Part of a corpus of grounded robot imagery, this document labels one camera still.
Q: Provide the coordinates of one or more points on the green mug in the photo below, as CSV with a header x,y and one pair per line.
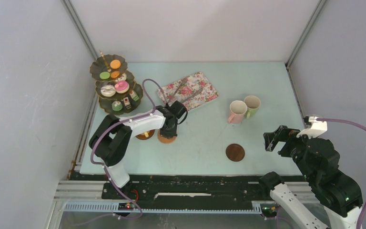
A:
x,y
253,103

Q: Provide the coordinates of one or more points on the white chocolate-drizzled donut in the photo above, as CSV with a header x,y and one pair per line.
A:
x,y
122,77
108,90

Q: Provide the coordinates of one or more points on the woven rattan coaster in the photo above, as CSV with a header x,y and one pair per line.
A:
x,y
166,140

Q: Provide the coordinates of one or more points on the floral rectangular tray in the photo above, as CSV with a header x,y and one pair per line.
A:
x,y
192,91

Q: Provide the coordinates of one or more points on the chocolate cake slice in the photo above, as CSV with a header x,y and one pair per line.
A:
x,y
127,103

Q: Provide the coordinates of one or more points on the pink mug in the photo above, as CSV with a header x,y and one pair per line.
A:
x,y
238,109

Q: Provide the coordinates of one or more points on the dark brown wooden coaster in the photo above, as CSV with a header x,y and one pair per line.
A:
x,y
235,152

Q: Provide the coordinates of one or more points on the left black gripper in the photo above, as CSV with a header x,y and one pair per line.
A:
x,y
169,134

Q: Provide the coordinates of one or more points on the small orange macaron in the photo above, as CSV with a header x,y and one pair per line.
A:
x,y
114,74

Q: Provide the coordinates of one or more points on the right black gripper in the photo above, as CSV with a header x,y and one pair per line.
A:
x,y
283,133

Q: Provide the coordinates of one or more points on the three-tier dark dessert stand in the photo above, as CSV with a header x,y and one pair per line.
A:
x,y
102,64

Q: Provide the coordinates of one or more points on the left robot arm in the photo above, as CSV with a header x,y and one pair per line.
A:
x,y
110,140

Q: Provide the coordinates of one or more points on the green round cake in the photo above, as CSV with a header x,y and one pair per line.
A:
x,y
117,106

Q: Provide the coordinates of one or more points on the light brown wooden coaster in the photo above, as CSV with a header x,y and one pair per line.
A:
x,y
137,136

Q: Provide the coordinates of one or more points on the green layered cake slice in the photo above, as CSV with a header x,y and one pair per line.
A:
x,y
134,96

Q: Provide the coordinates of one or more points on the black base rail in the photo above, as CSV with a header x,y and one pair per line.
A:
x,y
165,194

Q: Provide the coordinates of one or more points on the pink frosted donut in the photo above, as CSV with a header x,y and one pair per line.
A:
x,y
121,87

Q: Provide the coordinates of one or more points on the green macaron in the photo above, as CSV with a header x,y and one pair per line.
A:
x,y
104,75

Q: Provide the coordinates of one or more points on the orange round biscuit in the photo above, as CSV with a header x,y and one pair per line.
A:
x,y
115,64

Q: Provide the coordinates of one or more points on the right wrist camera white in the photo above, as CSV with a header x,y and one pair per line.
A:
x,y
313,127

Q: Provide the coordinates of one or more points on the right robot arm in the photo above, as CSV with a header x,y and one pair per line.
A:
x,y
317,160

